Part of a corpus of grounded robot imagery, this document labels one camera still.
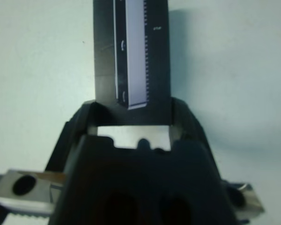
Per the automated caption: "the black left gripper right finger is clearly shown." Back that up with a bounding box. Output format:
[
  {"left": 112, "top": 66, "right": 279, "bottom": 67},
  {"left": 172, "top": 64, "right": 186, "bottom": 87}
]
[{"left": 170, "top": 97, "right": 222, "bottom": 181}]

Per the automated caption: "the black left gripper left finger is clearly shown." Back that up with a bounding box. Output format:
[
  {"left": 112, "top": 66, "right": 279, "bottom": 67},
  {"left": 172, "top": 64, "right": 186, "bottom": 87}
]
[{"left": 45, "top": 99, "right": 99, "bottom": 173}]

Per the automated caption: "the black box lid camera print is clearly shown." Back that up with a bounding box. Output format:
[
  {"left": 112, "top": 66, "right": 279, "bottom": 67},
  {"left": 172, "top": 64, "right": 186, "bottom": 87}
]
[{"left": 93, "top": 0, "right": 173, "bottom": 150}]

